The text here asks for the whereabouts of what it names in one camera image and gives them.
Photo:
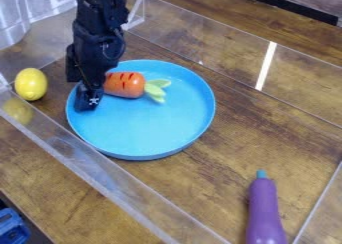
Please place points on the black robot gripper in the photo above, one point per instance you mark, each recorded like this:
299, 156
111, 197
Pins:
92, 54

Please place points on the yellow toy lemon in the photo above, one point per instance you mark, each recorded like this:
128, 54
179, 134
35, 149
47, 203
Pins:
31, 84

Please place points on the blue round tray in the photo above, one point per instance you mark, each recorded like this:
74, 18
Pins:
138, 129

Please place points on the orange toy carrot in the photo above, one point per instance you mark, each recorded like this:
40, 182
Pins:
131, 85

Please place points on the white sheer curtain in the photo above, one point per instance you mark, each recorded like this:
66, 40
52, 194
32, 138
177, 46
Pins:
99, 17

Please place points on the blue plastic object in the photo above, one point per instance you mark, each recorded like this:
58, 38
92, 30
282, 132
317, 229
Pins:
14, 230

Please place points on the black bar in background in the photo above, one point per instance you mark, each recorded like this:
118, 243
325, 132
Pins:
303, 10

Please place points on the purple toy eggplant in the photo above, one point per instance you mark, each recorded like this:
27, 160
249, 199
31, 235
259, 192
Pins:
265, 229

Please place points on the clear acrylic enclosure wall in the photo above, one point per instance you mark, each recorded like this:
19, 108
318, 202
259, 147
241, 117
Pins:
273, 65

